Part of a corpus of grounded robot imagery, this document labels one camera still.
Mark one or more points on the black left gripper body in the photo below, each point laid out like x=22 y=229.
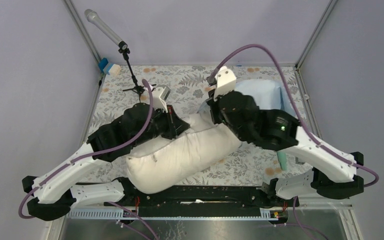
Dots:
x=164 y=124

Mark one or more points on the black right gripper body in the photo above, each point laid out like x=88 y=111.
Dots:
x=217 y=117

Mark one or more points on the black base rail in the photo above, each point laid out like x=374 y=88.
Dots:
x=203 y=200

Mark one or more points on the white slotted cable duct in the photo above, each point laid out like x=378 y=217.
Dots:
x=120 y=214

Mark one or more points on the floral patterned bed sheet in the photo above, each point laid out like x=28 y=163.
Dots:
x=248 y=166

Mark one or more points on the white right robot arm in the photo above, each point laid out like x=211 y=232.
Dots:
x=333 y=174

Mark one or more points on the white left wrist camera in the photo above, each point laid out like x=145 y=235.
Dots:
x=159 y=96

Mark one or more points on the silver microphone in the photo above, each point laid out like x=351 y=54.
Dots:
x=93 y=17

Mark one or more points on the light blue pillowcase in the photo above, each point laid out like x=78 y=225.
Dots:
x=267 y=94

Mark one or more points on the white pillow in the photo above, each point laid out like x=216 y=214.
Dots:
x=159 y=164

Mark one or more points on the teal green cylindrical tool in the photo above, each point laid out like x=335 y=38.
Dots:
x=282 y=160

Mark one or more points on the black microphone tripod stand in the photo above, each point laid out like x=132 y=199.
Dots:
x=137 y=89

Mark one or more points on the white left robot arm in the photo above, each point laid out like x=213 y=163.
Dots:
x=56 y=193

